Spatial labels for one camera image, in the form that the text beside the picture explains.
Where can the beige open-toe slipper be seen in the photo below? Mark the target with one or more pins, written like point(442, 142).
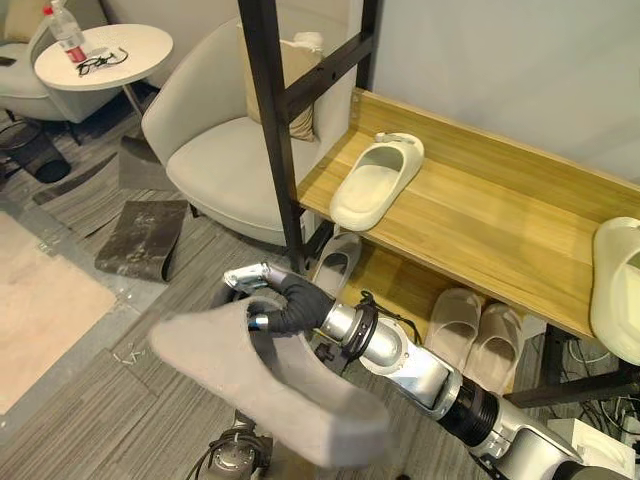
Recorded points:
point(452, 325)
point(335, 265)
point(497, 345)

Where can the white box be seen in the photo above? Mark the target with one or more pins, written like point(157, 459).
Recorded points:
point(605, 445)

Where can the small black device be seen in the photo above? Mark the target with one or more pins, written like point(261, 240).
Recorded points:
point(7, 61)

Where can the white folded cloth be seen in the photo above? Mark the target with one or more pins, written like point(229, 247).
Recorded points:
point(307, 41)

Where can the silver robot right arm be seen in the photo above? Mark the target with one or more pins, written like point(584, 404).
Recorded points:
point(425, 365)

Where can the black mesh waste bin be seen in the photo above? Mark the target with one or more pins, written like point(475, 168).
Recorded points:
point(30, 150)

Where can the grey felt slipper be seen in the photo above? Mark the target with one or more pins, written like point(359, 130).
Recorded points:
point(300, 395)

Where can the yellow cushion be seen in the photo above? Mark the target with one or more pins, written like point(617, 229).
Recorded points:
point(22, 20)

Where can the dark grey carpet tile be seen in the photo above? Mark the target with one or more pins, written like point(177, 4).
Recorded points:
point(140, 240)

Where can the wooden shoe rack black frame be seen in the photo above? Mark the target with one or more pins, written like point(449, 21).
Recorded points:
point(475, 215)

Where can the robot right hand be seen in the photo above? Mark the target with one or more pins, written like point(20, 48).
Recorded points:
point(305, 305)

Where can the beige cushion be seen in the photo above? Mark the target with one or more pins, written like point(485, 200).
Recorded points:
point(260, 85)

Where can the light grey armchair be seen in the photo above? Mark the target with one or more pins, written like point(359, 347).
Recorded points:
point(225, 165)

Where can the cream foam slipper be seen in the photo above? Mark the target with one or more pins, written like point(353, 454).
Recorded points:
point(372, 185)
point(617, 300)

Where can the clear water bottle red label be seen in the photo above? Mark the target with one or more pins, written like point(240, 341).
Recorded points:
point(66, 30)

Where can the round white side table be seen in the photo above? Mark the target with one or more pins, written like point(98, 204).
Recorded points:
point(135, 55)

